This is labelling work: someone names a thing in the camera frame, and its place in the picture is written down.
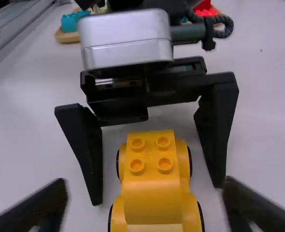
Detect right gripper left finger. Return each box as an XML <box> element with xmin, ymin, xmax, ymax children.
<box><xmin>0</xmin><ymin>178</ymin><xmax>68</xmax><ymax>232</ymax></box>

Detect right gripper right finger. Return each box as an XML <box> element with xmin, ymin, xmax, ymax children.
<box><xmin>223</xmin><ymin>175</ymin><xmax>285</xmax><ymax>232</ymax></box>

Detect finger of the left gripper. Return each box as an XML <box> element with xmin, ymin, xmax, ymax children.
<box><xmin>194</xmin><ymin>72</ymin><xmax>240</xmax><ymax>189</ymax></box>

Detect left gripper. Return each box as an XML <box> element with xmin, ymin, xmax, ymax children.
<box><xmin>54</xmin><ymin>56</ymin><xmax>208</xmax><ymax>206</ymax></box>

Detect yellow toy car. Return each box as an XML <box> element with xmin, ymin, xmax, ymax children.
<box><xmin>107</xmin><ymin>130</ymin><xmax>206</xmax><ymax>232</ymax></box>

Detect bright red toy brick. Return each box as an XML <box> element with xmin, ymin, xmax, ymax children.
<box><xmin>194</xmin><ymin>8</ymin><xmax>217</xmax><ymax>18</ymax></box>

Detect tan tray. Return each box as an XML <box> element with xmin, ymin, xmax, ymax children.
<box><xmin>54</xmin><ymin>6</ymin><xmax>223</xmax><ymax>44</ymax></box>

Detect teal toy brick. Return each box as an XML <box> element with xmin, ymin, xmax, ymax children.
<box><xmin>74</xmin><ymin>9</ymin><xmax>93</xmax><ymax>23</ymax></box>
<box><xmin>60</xmin><ymin>13</ymin><xmax>80</xmax><ymax>33</ymax></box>

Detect pale green toy brick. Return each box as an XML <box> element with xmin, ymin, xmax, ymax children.
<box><xmin>93</xmin><ymin>0</ymin><xmax>108</xmax><ymax>15</ymax></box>

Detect silver rails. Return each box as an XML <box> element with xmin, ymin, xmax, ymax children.
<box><xmin>0</xmin><ymin>0</ymin><xmax>59</xmax><ymax>61</ymax></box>

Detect black cable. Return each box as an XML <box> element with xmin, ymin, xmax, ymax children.
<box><xmin>168</xmin><ymin>9</ymin><xmax>235</xmax><ymax>52</ymax></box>

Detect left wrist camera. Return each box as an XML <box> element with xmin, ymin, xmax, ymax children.
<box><xmin>77</xmin><ymin>8</ymin><xmax>174</xmax><ymax>71</ymax></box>

